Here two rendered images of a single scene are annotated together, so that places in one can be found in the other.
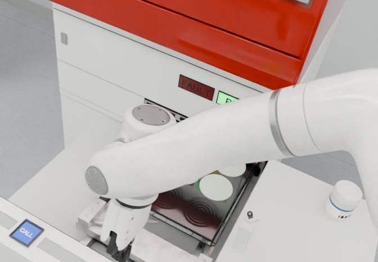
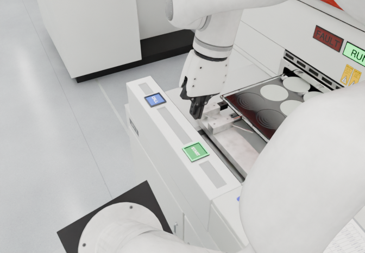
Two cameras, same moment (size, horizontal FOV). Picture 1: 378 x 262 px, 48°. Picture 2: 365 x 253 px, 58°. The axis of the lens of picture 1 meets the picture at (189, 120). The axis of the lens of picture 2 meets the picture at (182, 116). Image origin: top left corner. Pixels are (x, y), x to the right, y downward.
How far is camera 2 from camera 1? 0.38 m
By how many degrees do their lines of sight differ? 31
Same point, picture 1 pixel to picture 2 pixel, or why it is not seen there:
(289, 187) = not seen: outside the picture
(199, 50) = not seen: outside the picture
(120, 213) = (192, 59)
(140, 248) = (230, 145)
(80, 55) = (246, 11)
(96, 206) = (211, 107)
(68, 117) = (230, 65)
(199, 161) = not seen: outside the picture
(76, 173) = not seen: hidden behind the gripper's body
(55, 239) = (170, 109)
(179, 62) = (318, 12)
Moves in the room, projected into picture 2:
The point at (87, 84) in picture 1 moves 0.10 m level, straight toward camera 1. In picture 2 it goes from (247, 36) to (241, 46)
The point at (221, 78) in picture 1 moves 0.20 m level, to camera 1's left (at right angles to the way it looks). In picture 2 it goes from (351, 29) to (291, 11)
